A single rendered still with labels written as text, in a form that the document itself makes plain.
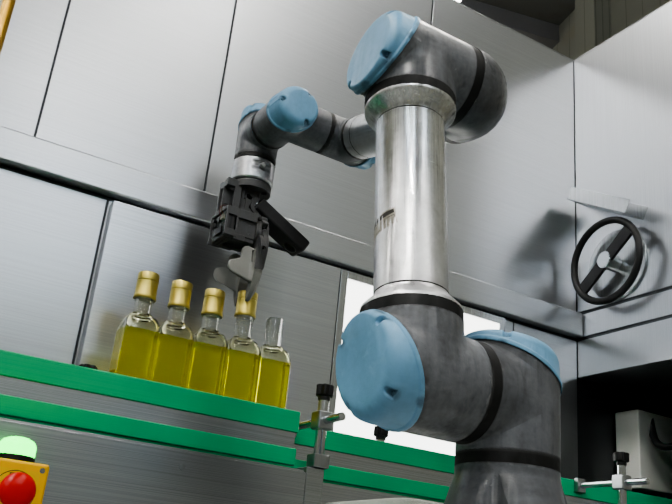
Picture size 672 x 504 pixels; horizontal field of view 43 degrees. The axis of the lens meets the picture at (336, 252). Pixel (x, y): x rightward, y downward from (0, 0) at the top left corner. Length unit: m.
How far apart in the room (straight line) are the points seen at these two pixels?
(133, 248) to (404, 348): 0.77
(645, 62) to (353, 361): 1.52
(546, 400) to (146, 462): 0.53
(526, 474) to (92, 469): 0.55
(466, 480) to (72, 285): 0.82
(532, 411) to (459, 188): 1.11
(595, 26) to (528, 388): 7.19
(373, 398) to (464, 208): 1.17
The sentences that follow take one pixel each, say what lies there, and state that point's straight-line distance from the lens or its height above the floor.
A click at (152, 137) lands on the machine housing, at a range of 1.65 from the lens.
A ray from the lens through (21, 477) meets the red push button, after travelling 1.04.
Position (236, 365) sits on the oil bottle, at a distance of 1.38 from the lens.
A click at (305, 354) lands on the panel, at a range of 1.62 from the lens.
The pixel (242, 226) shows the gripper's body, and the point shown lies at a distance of 1.44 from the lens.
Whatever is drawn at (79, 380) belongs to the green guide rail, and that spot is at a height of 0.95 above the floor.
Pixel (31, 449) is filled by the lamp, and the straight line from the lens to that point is 1.09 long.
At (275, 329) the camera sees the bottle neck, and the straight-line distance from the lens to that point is 1.44.
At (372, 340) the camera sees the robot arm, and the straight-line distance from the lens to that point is 0.88.
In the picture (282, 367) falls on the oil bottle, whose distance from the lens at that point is 1.42.
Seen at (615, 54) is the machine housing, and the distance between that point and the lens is 2.36.
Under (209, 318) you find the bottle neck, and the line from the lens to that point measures 1.40.
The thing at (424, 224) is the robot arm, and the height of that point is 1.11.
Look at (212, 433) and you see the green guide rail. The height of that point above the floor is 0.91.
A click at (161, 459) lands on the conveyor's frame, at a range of 1.18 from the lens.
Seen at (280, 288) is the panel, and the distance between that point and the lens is 1.62.
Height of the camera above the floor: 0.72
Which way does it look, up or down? 22 degrees up
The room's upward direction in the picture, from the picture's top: 6 degrees clockwise
